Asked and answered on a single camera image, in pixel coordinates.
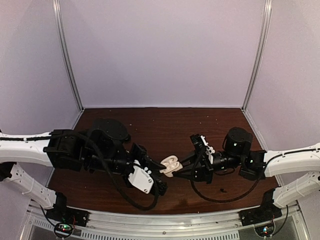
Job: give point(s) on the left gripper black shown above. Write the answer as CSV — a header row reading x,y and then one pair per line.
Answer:
x,y
143,155

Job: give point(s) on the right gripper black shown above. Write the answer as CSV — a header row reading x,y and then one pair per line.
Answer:
x,y
202,169

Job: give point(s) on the white earbud charging case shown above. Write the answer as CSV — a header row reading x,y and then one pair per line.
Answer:
x,y
172,165

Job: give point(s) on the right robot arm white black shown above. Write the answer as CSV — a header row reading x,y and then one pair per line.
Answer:
x,y
236,152

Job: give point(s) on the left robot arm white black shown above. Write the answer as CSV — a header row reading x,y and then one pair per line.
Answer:
x,y
100,148

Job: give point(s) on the right circuit board with leds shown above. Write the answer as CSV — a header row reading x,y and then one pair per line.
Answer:
x,y
265,230

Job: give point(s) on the circuit board with leds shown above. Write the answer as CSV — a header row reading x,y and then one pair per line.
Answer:
x,y
63,230
265,230

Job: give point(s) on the left circuit board with leds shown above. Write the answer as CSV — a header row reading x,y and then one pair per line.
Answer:
x,y
63,230

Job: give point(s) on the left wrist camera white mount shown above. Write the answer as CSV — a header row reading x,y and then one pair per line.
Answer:
x,y
144,180

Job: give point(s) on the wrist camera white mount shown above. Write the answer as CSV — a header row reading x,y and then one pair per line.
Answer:
x,y
200,143
144,180

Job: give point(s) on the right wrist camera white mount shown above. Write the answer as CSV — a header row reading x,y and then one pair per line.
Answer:
x,y
200,143

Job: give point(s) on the front aluminium rail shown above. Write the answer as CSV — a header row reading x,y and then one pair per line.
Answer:
x,y
223,225

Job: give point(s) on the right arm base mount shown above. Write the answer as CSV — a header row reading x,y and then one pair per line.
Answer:
x,y
259,214

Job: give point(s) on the right aluminium frame post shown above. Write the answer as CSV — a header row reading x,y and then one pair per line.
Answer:
x,y
264,30

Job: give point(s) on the aluminium frame post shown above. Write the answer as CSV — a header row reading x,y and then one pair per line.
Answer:
x,y
65,53
264,30

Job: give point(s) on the left aluminium frame post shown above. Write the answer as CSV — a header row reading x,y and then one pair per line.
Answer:
x,y
65,53

